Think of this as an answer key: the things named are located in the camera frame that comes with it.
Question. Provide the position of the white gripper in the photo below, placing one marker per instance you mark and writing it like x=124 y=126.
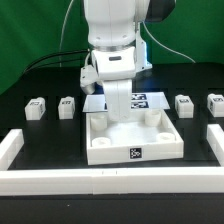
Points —
x=112 y=68

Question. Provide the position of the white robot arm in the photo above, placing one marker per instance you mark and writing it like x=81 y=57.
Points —
x=115 y=25

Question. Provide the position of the white sheet with markers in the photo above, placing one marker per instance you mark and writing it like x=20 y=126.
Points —
x=151 y=100

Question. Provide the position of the white U-shaped fence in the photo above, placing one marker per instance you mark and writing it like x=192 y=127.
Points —
x=102 y=181

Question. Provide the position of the green backdrop curtain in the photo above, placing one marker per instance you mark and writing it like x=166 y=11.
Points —
x=30 y=29

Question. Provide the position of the white square tabletop part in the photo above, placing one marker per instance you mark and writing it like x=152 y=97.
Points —
x=146 y=135

